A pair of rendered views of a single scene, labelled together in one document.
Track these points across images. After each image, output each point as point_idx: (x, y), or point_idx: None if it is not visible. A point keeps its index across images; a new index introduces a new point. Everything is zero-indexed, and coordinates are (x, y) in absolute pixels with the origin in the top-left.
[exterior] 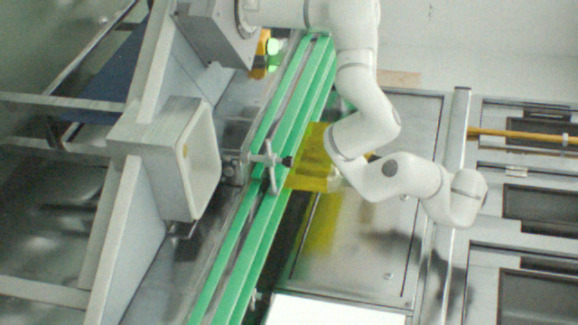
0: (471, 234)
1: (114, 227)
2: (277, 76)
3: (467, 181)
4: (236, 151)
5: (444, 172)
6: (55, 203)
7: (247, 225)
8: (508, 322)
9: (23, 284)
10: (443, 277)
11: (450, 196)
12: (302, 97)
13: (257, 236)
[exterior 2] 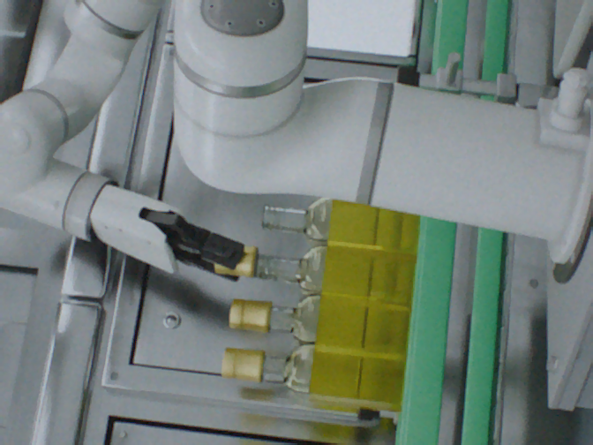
0: (39, 246)
1: None
2: (502, 413)
3: (27, 98)
4: (532, 100)
5: (70, 3)
6: None
7: (476, 43)
8: (5, 73)
9: None
10: (104, 118)
11: (68, 103)
12: (416, 342)
13: (446, 16)
